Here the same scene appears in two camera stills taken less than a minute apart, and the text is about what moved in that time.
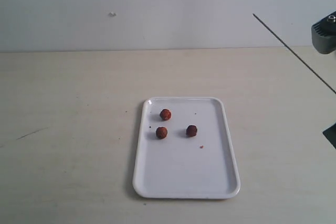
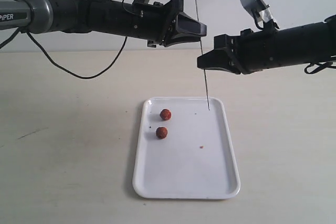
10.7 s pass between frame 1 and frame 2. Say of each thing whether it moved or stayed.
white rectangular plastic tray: stayed
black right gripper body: moved
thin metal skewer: moved
